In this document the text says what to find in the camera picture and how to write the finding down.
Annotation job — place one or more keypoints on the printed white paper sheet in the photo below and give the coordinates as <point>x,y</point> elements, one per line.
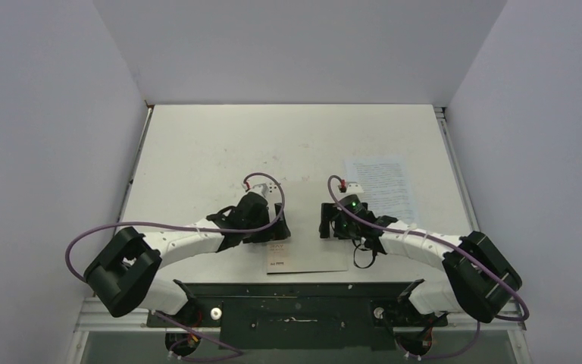
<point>386,186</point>

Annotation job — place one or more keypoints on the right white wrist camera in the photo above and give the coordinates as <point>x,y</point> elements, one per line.
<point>347,188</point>

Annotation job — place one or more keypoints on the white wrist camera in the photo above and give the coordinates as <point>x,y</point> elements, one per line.
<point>260,189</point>
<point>347,188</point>

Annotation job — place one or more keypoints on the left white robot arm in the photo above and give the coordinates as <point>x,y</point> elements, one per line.
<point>124,274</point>

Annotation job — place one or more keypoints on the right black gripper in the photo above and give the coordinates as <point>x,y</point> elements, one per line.
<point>327,224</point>

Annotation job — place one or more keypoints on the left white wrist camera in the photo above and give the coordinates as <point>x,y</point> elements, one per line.
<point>260,189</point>

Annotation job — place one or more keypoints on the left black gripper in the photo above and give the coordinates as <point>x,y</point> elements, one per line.
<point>277,232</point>

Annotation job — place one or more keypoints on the cream and black file folder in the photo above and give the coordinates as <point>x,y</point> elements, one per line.
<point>305,252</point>

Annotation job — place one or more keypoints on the aluminium frame rail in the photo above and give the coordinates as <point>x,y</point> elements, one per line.
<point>94,317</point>

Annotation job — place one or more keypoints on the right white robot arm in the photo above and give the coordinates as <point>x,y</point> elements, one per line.
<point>479,280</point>

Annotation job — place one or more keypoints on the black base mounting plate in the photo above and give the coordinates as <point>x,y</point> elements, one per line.
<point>306,316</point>

